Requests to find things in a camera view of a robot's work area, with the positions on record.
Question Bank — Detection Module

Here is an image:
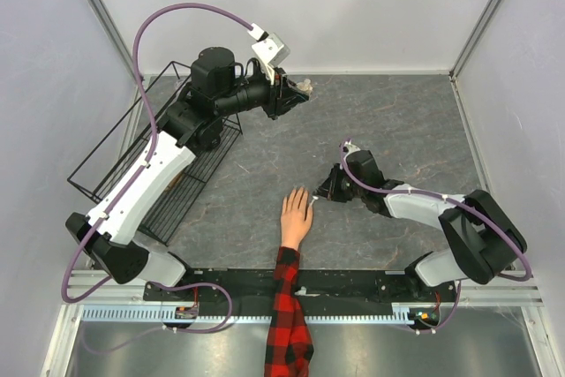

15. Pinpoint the nail polish bottle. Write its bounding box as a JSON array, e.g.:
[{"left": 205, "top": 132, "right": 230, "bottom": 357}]
[{"left": 296, "top": 79, "right": 313, "bottom": 95}]

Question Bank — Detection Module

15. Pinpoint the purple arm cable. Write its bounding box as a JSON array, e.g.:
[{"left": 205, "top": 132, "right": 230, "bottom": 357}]
[
  {"left": 60, "top": 4, "right": 261, "bottom": 337},
  {"left": 338, "top": 139, "right": 533, "bottom": 337}
]

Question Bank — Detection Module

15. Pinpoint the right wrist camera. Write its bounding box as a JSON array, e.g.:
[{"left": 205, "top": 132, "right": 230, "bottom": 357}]
[{"left": 340, "top": 139, "right": 360, "bottom": 162}]

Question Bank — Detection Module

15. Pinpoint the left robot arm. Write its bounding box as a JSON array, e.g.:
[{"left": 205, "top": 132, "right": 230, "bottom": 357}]
[{"left": 65, "top": 47, "right": 309, "bottom": 300}]

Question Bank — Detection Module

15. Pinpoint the white nail polish cap brush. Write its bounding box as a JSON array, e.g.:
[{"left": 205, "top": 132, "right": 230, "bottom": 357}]
[{"left": 308, "top": 195, "right": 319, "bottom": 207}]

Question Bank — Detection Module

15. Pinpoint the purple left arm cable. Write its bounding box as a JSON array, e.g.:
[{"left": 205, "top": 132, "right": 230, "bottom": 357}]
[{"left": 60, "top": 4, "right": 261, "bottom": 337}]

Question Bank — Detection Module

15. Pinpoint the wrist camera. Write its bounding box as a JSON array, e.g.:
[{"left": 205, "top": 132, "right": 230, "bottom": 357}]
[
  {"left": 340, "top": 139, "right": 360, "bottom": 162},
  {"left": 248, "top": 24, "right": 290, "bottom": 85}
]

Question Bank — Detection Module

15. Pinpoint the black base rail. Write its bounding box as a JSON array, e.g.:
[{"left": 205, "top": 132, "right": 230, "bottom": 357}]
[{"left": 143, "top": 265, "right": 458, "bottom": 319}]

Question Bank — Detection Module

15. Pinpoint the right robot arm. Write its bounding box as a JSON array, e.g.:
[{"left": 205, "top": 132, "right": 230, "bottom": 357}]
[{"left": 314, "top": 144, "right": 532, "bottom": 301}]

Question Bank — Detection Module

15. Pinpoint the black wire basket rack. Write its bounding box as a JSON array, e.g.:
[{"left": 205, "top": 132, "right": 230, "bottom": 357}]
[{"left": 67, "top": 61, "right": 243, "bottom": 245}]

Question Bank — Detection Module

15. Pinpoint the aluminium corner post left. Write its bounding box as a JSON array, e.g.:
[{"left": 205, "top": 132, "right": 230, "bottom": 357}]
[{"left": 87, "top": 0, "right": 135, "bottom": 79}]

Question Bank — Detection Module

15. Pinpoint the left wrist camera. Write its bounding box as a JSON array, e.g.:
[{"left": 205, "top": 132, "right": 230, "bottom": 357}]
[{"left": 248, "top": 24, "right": 290, "bottom": 85}]

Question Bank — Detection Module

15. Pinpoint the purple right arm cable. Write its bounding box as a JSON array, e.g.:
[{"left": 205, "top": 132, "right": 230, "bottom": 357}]
[{"left": 338, "top": 139, "right": 533, "bottom": 337}]

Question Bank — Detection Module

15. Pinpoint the mannequin hand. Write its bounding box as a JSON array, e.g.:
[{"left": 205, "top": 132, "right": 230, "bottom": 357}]
[{"left": 280, "top": 187, "right": 313, "bottom": 251}]

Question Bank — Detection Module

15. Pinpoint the aluminium slotted rail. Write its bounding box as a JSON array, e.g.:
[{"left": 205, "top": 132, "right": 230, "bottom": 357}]
[{"left": 82, "top": 305, "right": 441, "bottom": 325}]

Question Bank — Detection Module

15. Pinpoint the red plaid sleeve forearm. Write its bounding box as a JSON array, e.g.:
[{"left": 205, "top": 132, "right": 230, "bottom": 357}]
[{"left": 264, "top": 247, "right": 314, "bottom": 377}]

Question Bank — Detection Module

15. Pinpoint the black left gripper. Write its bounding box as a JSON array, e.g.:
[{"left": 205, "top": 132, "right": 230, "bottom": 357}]
[{"left": 216, "top": 64, "right": 310, "bottom": 121}]

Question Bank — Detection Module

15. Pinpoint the aluminium corner post right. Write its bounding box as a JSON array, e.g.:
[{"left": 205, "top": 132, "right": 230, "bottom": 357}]
[{"left": 448, "top": 0, "right": 504, "bottom": 82}]

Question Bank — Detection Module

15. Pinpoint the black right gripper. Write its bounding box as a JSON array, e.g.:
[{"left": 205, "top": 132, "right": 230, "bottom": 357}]
[{"left": 315, "top": 162, "right": 365, "bottom": 202}]

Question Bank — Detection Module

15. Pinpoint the aluminium corner post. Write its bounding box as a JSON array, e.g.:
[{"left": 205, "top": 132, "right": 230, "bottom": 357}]
[
  {"left": 448, "top": 0, "right": 504, "bottom": 82},
  {"left": 87, "top": 0, "right": 135, "bottom": 79}
]

